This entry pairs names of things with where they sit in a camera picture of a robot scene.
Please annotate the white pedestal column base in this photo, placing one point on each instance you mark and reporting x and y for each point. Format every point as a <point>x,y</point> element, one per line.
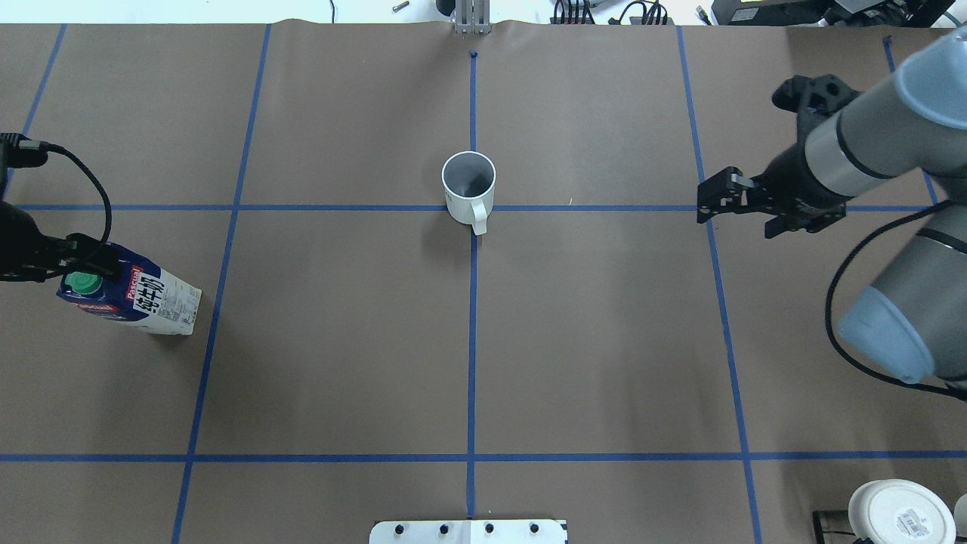
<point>470,531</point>

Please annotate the white mug with grey inside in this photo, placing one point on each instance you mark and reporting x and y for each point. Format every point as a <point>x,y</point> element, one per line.
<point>469,181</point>

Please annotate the aluminium frame post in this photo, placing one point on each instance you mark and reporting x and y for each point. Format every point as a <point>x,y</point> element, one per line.
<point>472,17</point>

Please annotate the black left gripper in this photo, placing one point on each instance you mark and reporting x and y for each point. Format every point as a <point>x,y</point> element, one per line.
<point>16,240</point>

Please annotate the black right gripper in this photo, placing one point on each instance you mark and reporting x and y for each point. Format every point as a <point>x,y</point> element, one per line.
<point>787,179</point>

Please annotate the white mug far in rack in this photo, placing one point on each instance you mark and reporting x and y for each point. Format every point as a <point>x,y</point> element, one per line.
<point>880,498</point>

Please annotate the black wire mug rack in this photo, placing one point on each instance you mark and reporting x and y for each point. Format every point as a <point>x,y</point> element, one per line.
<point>831,529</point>

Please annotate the blue white milk carton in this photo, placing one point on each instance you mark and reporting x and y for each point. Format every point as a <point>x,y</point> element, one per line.
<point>138,293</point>

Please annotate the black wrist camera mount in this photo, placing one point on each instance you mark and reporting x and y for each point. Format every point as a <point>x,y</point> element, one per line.
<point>813,100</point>

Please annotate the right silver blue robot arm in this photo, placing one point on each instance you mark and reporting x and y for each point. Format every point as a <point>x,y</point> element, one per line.
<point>895,307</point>

